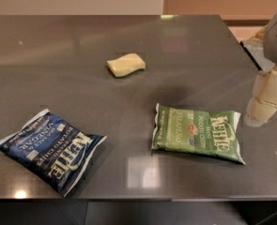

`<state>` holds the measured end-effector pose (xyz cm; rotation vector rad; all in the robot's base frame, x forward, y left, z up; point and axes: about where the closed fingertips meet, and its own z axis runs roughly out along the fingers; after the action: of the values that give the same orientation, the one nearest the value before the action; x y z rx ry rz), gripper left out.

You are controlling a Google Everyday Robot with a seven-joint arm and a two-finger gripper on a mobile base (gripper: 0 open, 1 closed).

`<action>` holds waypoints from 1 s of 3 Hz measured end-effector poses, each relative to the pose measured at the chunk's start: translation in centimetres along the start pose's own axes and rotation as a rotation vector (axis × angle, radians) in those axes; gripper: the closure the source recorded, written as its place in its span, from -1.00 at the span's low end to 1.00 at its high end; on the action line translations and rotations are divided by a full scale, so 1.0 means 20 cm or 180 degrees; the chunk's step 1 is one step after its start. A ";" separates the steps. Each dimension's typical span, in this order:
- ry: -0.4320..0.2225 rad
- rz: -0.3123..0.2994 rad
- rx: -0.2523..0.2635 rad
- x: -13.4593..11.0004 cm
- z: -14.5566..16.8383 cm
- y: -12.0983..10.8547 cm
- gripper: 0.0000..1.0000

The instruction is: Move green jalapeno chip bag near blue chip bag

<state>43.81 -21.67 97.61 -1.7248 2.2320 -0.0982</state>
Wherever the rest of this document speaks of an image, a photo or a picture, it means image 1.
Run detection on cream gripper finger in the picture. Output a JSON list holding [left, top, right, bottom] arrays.
[[253, 65, 277, 107], [244, 97, 277, 128]]

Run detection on green jalapeno chip bag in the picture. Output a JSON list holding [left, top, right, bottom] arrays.
[[151, 103, 244, 164]]

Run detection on blue Kettle chip bag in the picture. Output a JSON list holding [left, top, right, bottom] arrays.
[[0, 109, 106, 197]]

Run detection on yellow sponge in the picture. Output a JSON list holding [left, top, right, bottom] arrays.
[[107, 53, 146, 78]]

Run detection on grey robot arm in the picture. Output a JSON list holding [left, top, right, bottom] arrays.
[[244, 13, 277, 128]]

